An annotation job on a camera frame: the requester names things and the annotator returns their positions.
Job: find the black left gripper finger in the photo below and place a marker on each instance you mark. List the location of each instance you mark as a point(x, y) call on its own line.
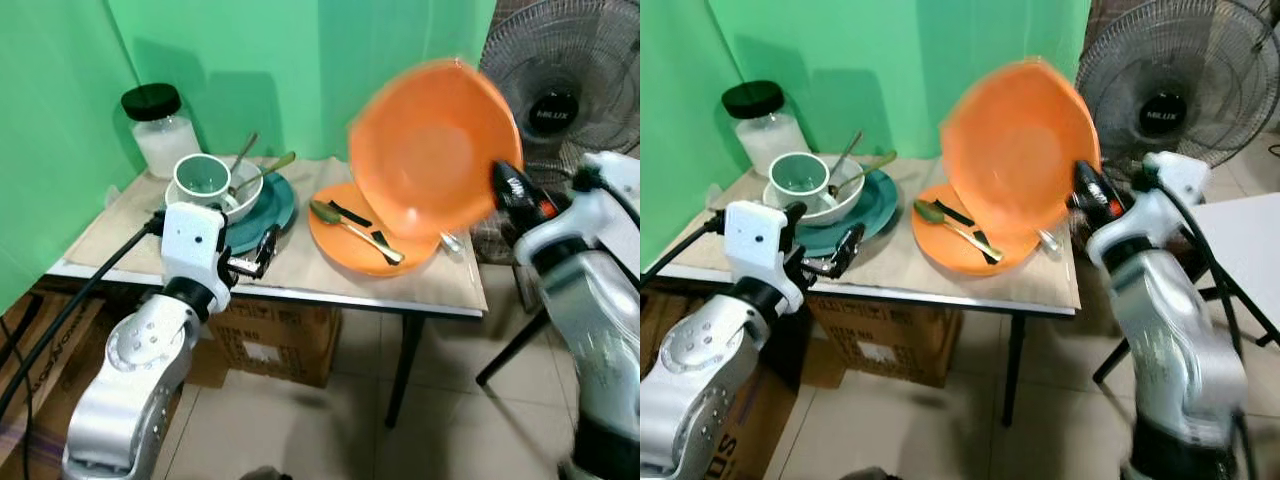
point(852, 248)
point(270, 250)

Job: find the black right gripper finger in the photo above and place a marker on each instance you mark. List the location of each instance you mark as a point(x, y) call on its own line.
point(506, 178)
point(1083, 177)

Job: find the large orange plate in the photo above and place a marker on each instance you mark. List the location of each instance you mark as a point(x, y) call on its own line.
point(1015, 145)
point(430, 150)

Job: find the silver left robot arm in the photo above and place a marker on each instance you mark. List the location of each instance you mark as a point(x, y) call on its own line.
point(700, 380)
point(135, 380)

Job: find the teal plate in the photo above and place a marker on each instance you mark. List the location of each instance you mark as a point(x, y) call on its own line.
point(275, 212)
point(878, 205)

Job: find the beige table cloth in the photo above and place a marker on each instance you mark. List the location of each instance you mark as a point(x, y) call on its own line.
point(900, 275)
point(300, 275)

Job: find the white bowl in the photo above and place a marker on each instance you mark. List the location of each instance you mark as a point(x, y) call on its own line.
point(245, 195)
point(848, 195)

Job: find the small shiny metal piece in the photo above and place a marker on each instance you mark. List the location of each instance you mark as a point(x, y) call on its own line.
point(1047, 240)
point(451, 241)

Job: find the brown cardboard box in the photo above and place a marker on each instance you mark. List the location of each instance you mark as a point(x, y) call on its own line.
point(275, 340)
point(880, 340)

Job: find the pale green cup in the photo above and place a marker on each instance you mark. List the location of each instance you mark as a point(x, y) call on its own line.
point(203, 178)
point(798, 176)

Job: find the silver spoon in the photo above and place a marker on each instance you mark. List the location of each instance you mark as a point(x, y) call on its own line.
point(850, 150)
point(247, 150)

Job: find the black standing fan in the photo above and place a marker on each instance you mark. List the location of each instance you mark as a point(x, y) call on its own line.
point(590, 70)
point(1190, 70)

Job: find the white folding table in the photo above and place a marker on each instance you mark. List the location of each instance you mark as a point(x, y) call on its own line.
point(1245, 240)

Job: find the glass jar with black lid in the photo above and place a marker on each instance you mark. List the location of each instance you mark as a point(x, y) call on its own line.
point(165, 140)
point(770, 135)

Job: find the table with black legs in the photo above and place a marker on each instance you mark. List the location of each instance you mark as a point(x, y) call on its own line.
point(405, 360)
point(1015, 360)

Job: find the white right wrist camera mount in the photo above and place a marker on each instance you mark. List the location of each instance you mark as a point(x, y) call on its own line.
point(575, 220)
point(1150, 220)

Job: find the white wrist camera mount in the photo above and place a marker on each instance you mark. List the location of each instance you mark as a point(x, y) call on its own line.
point(1150, 220)
point(192, 245)
point(760, 245)
point(575, 220)

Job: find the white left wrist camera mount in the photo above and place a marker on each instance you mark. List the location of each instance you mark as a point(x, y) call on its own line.
point(760, 245)
point(192, 245)

